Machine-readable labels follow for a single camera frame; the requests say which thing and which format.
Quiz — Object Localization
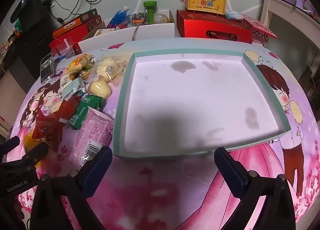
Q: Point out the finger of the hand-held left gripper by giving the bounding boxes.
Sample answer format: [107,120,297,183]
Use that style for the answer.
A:
[0,136,20,156]
[12,142,49,171]

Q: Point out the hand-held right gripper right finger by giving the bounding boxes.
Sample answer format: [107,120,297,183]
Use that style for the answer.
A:
[214,146,295,230]

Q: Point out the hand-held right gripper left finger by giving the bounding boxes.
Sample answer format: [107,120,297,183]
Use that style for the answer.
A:
[30,146,113,230]

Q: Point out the pink snack packet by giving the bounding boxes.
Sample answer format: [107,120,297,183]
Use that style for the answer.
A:
[69,107,115,168]

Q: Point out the dark green snack packet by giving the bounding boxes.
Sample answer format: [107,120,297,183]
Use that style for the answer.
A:
[69,105,90,131]

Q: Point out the teal box lid tray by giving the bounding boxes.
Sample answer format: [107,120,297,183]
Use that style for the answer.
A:
[113,48,291,158]

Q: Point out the yellow striped snack packet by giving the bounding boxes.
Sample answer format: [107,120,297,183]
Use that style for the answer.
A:
[66,54,94,72]

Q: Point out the pale teal snack packet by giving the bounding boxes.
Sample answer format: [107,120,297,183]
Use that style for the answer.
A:
[61,79,87,101]

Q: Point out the clear bread packet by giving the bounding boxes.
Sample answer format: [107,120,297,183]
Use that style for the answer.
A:
[94,55,125,82]
[86,76,113,100]

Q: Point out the white snack packet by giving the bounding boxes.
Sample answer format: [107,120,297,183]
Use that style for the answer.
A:
[59,73,76,87]

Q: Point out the smartphone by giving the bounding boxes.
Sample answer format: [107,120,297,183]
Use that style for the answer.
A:
[40,52,55,85]

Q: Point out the black cabinet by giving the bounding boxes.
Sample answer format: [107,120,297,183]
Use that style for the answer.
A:
[0,27,54,83]

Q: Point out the clear plastic box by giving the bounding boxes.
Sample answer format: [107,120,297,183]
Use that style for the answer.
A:
[52,37,77,57]

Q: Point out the black monitor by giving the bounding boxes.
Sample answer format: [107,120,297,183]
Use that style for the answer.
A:
[10,0,43,32]

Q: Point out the orange and black box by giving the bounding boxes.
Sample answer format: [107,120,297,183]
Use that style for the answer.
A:
[52,8,98,38]

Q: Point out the colourful ribbon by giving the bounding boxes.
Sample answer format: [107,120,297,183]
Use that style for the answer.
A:
[132,24,141,42]

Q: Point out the cardboard box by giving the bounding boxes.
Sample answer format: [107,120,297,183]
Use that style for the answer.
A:
[82,22,107,42]

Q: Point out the blue bead bottle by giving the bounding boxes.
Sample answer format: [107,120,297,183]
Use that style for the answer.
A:
[108,6,130,28]

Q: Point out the red gift box with window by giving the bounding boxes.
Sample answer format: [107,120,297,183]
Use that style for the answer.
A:
[176,10,253,44]

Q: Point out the light blue packet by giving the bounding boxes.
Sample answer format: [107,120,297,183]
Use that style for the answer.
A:
[225,10,244,21]

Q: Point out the clear plastic bottle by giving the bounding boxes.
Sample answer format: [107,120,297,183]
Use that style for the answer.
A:
[154,13,170,24]

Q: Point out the green dumbbell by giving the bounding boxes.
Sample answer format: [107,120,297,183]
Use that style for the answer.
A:
[143,0,157,24]

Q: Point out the white table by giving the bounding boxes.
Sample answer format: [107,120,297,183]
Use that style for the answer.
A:
[260,0,320,46]

